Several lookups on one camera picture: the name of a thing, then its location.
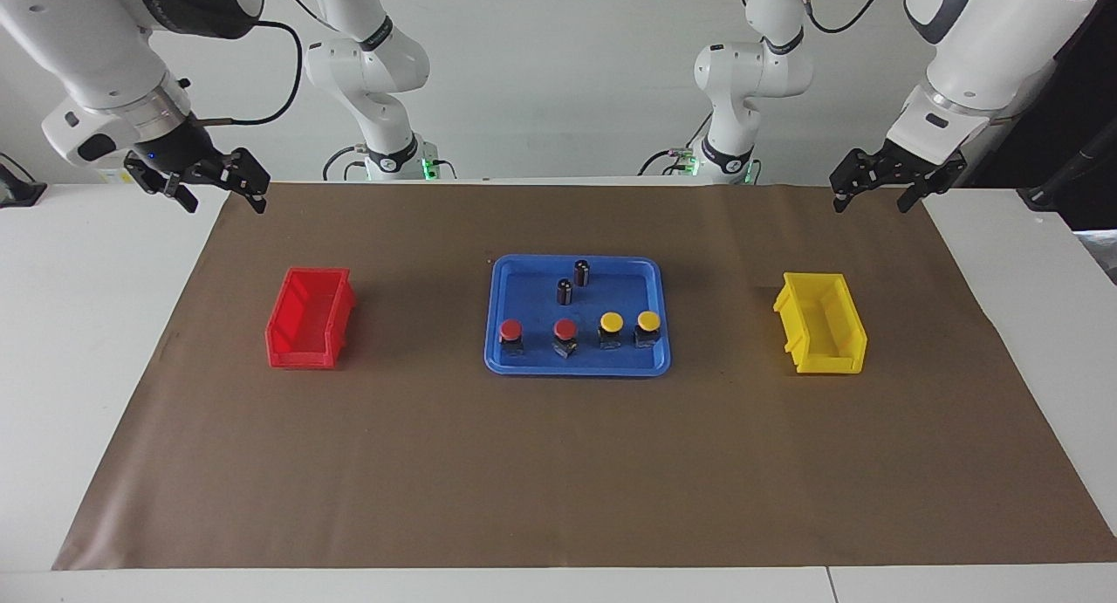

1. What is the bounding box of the red plastic bin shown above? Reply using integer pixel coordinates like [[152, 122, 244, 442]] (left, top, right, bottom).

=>
[[264, 266, 358, 370]]

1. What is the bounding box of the black device at table edge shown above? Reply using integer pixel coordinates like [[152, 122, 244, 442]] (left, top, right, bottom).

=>
[[0, 154, 47, 209]]

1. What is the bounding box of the yellow plastic bin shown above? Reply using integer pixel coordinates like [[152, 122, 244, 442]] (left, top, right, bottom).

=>
[[772, 272, 869, 375]]

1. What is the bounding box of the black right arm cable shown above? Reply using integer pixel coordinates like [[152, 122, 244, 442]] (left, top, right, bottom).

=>
[[192, 0, 328, 128]]

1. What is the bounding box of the black stand leg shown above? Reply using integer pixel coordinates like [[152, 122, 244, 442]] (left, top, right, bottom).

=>
[[1017, 119, 1117, 211]]

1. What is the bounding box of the black backdrop panel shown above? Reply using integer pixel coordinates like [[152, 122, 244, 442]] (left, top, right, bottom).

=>
[[964, 10, 1117, 230]]

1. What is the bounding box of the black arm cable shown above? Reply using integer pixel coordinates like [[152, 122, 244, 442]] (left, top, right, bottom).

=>
[[192, 0, 328, 128], [798, 0, 893, 36]]

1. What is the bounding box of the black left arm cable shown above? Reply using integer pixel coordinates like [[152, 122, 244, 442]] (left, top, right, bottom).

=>
[[798, 0, 893, 36]]

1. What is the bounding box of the brown paper table mat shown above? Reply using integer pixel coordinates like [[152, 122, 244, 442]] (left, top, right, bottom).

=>
[[52, 182, 1117, 572]]

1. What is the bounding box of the blue plastic tray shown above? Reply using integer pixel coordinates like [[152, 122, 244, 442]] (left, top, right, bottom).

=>
[[484, 254, 673, 378]]

